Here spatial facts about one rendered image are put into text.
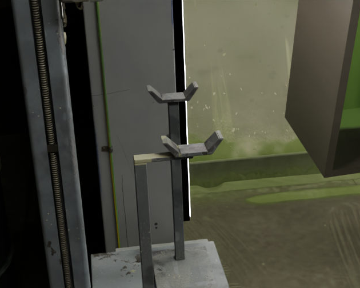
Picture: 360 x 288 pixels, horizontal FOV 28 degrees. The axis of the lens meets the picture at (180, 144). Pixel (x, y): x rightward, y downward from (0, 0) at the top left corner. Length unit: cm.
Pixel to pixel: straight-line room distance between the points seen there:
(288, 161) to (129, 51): 174
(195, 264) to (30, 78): 47
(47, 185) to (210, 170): 207
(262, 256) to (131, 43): 135
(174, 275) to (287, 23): 217
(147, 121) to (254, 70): 166
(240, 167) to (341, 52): 115
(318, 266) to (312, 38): 83
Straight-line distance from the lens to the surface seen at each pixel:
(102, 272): 125
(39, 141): 100
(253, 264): 259
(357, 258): 267
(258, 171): 311
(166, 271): 123
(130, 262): 127
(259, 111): 312
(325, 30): 215
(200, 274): 122
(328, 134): 220
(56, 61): 96
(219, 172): 307
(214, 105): 309
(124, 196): 161
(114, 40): 147
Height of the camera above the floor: 149
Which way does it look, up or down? 24 degrees down
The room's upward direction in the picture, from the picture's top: 2 degrees counter-clockwise
